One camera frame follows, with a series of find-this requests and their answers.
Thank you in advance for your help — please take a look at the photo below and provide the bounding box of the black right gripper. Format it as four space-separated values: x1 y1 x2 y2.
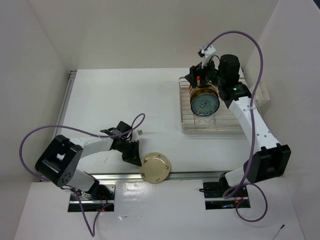
184 55 225 89

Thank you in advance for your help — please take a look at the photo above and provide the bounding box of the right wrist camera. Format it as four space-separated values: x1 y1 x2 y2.
198 44 216 69

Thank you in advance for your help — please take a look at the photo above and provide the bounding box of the beige plate with flower motifs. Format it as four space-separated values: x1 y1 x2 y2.
139 152 171 184

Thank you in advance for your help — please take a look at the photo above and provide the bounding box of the aluminium frame rail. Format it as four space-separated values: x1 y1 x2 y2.
54 70 227 183

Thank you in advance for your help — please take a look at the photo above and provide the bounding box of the blue floral plate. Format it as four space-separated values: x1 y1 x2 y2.
190 93 220 117

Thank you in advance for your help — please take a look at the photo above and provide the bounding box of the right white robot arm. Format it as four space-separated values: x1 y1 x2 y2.
185 54 291 197

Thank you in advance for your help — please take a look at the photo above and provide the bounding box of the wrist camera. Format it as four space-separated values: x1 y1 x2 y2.
129 129 143 141
198 44 216 69

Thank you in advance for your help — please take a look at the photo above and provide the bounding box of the wire dish rack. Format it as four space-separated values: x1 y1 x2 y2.
178 77 244 136

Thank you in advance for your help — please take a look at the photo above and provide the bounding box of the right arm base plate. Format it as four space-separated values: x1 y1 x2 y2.
198 174 252 210

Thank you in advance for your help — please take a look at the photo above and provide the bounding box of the yellow plate with dark rim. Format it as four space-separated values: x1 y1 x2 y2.
189 84 219 104

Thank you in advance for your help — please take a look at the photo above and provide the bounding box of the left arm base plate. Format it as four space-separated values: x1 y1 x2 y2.
76 181 116 212

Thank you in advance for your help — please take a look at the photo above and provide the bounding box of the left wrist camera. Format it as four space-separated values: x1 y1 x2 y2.
129 129 143 141

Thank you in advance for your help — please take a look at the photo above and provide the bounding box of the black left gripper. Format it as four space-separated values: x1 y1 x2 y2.
117 138 142 167

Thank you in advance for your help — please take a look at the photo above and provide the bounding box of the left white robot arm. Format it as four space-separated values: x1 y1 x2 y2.
35 121 142 200

